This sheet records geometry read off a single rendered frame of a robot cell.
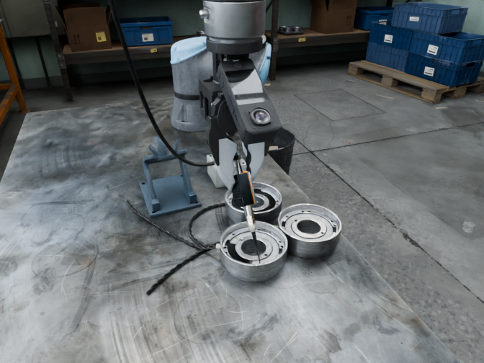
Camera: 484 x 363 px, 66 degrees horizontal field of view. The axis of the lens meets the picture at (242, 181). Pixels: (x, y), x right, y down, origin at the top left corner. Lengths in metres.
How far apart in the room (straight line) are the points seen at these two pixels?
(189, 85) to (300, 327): 0.70
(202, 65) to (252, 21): 0.56
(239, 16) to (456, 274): 1.69
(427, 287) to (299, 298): 1.32
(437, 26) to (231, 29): 3.87
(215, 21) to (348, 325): 0.42
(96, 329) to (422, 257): 1.65
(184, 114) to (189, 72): 0.12
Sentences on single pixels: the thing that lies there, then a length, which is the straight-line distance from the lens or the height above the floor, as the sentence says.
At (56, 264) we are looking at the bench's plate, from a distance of 0.67.
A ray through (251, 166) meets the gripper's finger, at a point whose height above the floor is 0.96.
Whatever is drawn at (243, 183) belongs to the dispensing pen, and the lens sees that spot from 0.53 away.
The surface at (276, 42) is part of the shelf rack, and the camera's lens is 4.32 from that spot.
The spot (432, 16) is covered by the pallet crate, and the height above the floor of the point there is 0.73.
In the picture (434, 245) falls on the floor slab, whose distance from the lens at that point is 2.09.
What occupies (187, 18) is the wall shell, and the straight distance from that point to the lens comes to 4.60.
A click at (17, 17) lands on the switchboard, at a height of 0.73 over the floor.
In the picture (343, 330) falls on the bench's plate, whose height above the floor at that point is 0.80.
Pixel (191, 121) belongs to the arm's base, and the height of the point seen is 0.83.
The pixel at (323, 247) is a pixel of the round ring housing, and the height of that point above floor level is 0.83.
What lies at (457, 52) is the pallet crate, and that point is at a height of 0.46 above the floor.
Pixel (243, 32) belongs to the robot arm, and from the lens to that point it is 0.46.
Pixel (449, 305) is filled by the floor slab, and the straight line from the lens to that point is 1.81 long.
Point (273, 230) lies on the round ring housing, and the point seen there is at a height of 0.83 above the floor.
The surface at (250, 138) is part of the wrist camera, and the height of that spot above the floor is 1.04.
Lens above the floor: 1.22
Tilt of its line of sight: 31 degrees down
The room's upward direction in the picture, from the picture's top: straight up
